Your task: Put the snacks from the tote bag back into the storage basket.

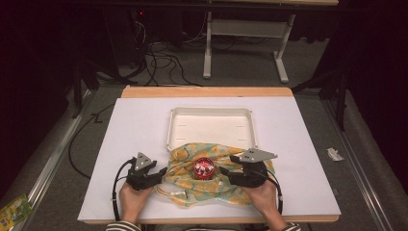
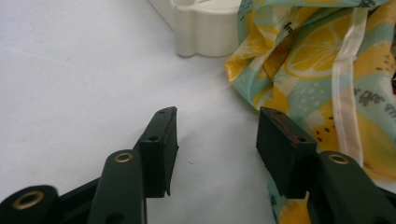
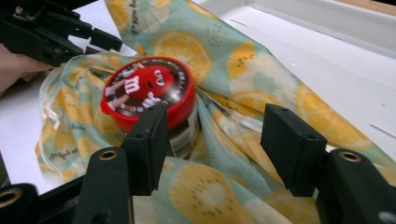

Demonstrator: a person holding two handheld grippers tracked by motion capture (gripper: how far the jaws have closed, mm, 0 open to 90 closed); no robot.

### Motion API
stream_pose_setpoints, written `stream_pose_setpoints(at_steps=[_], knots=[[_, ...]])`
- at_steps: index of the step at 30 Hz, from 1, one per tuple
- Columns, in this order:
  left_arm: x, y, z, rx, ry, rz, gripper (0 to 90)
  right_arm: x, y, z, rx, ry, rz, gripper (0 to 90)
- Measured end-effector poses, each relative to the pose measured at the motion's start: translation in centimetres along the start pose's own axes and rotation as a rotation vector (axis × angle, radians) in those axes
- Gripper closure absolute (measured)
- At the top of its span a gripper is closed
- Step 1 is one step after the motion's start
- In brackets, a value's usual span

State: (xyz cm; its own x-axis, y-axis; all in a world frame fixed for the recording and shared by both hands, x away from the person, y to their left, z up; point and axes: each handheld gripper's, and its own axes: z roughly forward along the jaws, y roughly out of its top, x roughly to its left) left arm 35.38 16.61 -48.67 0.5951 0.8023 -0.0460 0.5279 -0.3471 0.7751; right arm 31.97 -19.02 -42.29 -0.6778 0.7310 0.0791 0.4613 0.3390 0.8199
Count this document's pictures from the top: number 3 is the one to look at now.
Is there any lemon print cloth bag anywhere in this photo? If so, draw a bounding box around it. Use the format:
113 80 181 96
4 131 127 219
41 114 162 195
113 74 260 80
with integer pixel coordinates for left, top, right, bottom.
35 0 396 224

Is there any candy jar with red lid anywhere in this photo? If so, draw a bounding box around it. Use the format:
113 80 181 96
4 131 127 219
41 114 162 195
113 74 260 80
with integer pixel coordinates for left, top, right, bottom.
99 55 201 161

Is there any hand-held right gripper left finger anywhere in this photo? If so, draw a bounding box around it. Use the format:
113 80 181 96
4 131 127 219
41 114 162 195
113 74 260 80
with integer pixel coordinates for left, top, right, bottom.
72 103 170 224

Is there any white table cover sheet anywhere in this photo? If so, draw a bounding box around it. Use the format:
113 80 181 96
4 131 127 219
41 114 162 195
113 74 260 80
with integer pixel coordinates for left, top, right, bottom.
0 0 139 196

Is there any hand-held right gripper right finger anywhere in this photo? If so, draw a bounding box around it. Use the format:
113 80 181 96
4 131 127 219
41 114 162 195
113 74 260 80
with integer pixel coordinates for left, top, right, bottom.
259 103 396 224

